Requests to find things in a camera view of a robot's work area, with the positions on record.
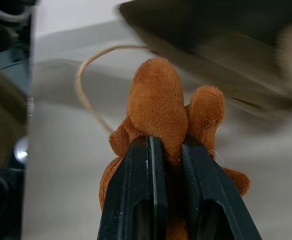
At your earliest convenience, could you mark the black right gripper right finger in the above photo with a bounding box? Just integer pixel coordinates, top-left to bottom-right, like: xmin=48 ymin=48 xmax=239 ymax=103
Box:
xmin=182 ymin=138 xmax=263 ymax=240

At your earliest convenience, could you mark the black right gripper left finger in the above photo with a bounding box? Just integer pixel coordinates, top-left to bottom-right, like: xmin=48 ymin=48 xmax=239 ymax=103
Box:
xmin=96 ymin=135 xmax=168 ymax=240

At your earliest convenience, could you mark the brown plush toy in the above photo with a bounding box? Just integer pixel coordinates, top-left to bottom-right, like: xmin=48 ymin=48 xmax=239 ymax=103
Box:
xmin=99 ymin=57 xmax=251 ymax=240

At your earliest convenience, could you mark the brown paper bag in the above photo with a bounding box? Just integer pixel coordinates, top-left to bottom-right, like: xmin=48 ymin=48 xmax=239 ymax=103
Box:
xmin=118 ymin=0 xmax=292 ymax=111

